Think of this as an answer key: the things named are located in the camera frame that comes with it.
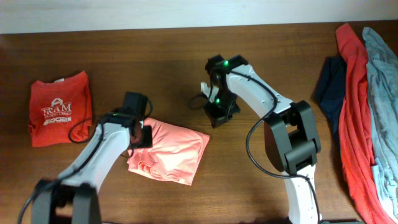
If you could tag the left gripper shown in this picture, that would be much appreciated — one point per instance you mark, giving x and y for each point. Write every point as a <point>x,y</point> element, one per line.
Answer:
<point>147,140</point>

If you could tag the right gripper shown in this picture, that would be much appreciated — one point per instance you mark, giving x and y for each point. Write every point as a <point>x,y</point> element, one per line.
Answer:
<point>215,115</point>

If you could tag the salmon pink t-shirt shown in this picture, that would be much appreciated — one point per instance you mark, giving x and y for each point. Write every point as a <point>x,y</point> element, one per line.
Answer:
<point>175,154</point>

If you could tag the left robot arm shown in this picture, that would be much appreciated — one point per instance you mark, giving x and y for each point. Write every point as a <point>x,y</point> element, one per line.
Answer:
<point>73,196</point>

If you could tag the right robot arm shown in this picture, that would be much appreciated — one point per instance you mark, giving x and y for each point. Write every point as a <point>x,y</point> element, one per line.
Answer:
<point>290,132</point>

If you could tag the folded red printed t-shirt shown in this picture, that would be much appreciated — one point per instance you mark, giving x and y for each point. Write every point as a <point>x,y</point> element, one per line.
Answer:
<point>61,111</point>

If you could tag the navy blue garment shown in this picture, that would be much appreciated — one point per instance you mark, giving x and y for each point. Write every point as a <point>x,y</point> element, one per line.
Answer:
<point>330,90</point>

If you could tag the red orange garment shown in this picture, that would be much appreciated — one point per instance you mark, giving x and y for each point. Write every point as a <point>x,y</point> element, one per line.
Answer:
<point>356,147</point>

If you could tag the grey blue garment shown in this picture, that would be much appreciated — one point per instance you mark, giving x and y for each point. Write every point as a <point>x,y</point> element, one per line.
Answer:
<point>382,100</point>

